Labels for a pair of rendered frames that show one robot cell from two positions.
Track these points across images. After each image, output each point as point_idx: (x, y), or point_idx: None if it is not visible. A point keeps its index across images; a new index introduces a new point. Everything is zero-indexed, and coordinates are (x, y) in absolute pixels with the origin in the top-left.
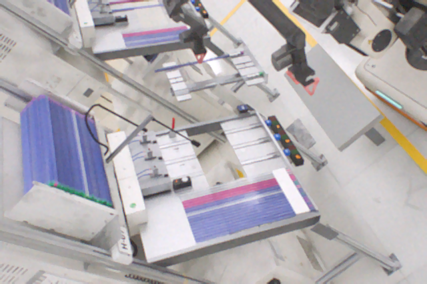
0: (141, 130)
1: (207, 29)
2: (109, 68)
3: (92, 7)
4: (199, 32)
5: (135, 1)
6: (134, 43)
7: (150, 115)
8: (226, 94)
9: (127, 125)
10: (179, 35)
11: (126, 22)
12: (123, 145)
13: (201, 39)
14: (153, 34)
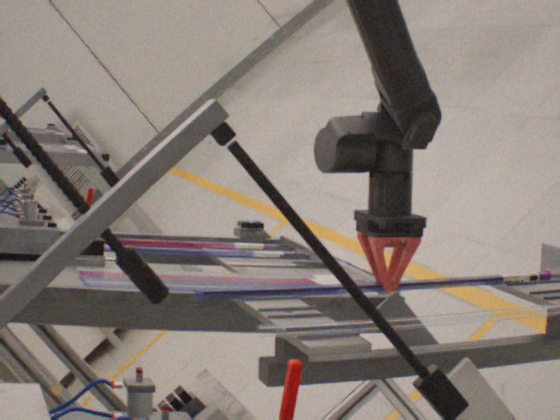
0: (136, 277)
1: (436, 100)
2: (18, 345)
3: (1, 217)
4: (405, 108)
5: (133, 243)
6: (118, 285)
7: (210, 101)
8: (493, 411)
9: None
10: (319, 143)
11: (98, 258)
12: (28, 285)
13: (406, 168)
14: (190, 280)
